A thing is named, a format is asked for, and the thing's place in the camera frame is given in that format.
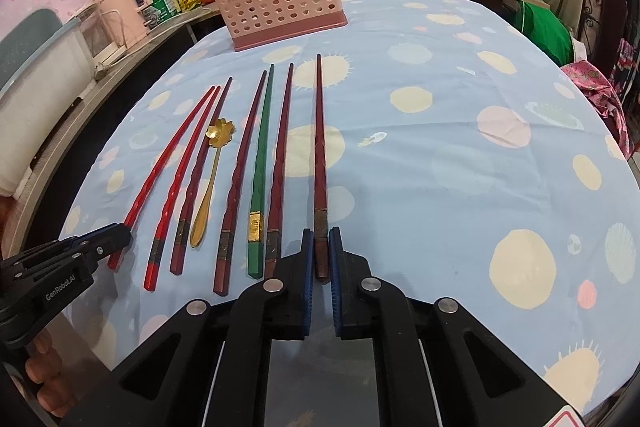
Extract gold flower spoon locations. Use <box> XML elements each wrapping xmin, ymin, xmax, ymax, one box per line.
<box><xmin>189</xmin><ymin>118</ymin><xmax>237</xmax><ymax>249</ymax></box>

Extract dark wooden chair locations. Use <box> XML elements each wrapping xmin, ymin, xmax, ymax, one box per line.
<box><xmin>582</xmin><ymin>0</ymin><xmax>631</xmax><ymax>78</ymax></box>

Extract dark red chopstick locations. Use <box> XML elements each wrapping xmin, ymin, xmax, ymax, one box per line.
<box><xmin>313</xmin><ymin>53</ymin><xmax>331</xmax><ymax>282</ymax></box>
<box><xmin>212</xmin><ymin>70</ymin><xmax>268</xmax><ymax>297</ymax></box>
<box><xmin>169</xmin><ymin>77</ymin><xmax>234</xmax><ymax>275</ymax></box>
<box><xmin>263</xmin><ymin>63</ymin><xmax>295</xmax><ymax>280</ymax></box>

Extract pink electric kettle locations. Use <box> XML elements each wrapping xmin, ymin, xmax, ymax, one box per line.
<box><xmin>97</xmin><ymin>0</ymin><xmax>151</xmax><ymax>52</ymax></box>

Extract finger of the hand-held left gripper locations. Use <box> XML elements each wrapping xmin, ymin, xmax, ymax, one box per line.
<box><xmin>0</xmin><ymin>222</ymin><xmax>133</xmax><ymax>277</ymax></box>

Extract green chopstick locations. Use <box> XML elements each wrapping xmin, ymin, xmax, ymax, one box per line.
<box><xmin>246</xmin><ymin>63</ymin><xmax>276</xmax><ymax>280</ymax></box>

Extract blue dotted tablecloth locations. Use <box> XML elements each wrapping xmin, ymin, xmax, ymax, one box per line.
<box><xmin>55</xmin><ymin>0</ymin><xmax>636</xmax><ymax>418</ymax></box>

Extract wood grain side shelf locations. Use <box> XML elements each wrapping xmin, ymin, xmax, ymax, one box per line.
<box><xmin>0</xmin><ymin>7</ymin><xmax>221</xmax><ymax>258</ymax></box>

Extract bright red chopstick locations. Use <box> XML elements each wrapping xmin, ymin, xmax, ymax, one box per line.
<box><xmin>107</xmin><ymin>86</ymin><xmax>217</xmax><ymax>272</ymax></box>
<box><xmin>143</xmin><ymin>87</ymin><xmax>222</xmax><ymax>292</ymax></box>

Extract white storage box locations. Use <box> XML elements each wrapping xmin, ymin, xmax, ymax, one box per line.
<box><xmin>0</xmin><ymin>9</ymin><xmax>81</xmax><ymax>198</ymax></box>

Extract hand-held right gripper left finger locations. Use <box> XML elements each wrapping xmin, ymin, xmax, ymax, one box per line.
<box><xmin>60</xmin><ymin>228</ymin><xmax>316</xmax><ymax>427</ymax></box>

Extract pink patterned cloth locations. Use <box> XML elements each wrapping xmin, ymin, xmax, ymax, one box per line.
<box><xmin>562</xmin><ymin>62</ymin><xmax>640</xmax><ymax>158</ymax></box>

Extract green bag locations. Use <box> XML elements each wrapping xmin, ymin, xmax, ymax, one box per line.
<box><xmin>515</xmin><ymin>0</ymin><xmax>576</xmax><ymax>65</ymax></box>

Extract person's left hand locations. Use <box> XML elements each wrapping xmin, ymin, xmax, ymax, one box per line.
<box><xmin>20</xmin><ymin>327</ymin><xmax>68</xmax><ymax>418</ymax></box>

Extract white power cable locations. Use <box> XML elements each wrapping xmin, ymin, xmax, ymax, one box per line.
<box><xmin>95</xmin><ymin>22</ymin><xmax>176</xmax><ymax>78</ymax></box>

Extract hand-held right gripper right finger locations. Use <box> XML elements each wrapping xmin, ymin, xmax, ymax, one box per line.
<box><xmin>327</xmin><ymin>227</ymin><xmax>586</xmax><ymax>427</ymax></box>

